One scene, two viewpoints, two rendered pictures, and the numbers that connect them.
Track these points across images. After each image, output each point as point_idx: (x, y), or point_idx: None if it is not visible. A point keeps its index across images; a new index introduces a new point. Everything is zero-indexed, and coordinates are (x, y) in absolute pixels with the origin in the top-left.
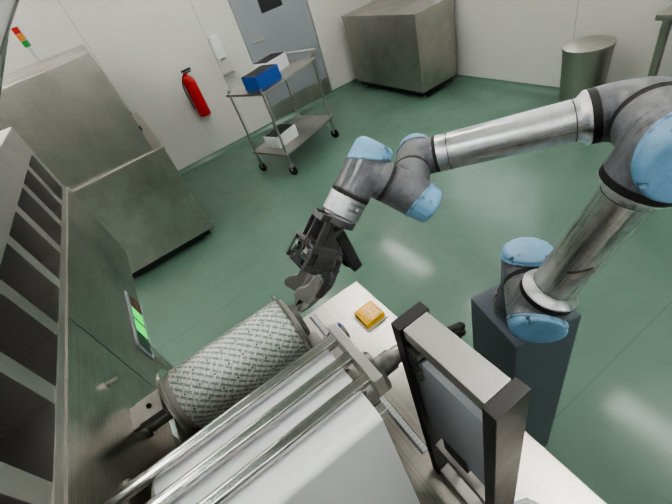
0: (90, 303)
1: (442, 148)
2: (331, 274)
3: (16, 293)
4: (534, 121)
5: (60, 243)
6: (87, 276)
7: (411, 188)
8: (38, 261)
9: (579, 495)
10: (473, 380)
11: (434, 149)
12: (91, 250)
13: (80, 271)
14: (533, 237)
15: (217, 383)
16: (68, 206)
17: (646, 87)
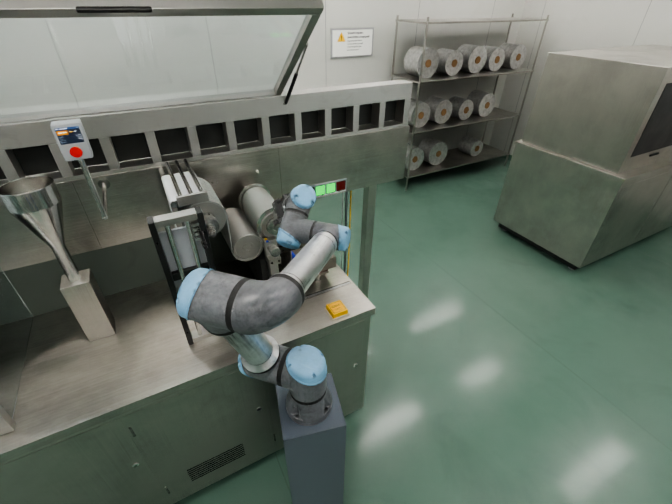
0: (303, 157)
1: (313, 236)
2: (275, 220)
3: (268, 125)
4: (291, 261)
5: (334, 134)
6: (324, 152)
7: (282, 221)
8: (301, 128)
9: (182, 377)
10: (161, 216)
11: (316, 233)
12: (356, 151)
13: (322, 148)
14: (318, 370)
15: (248, 201)
16: (381, 130)
17: (247, 280)
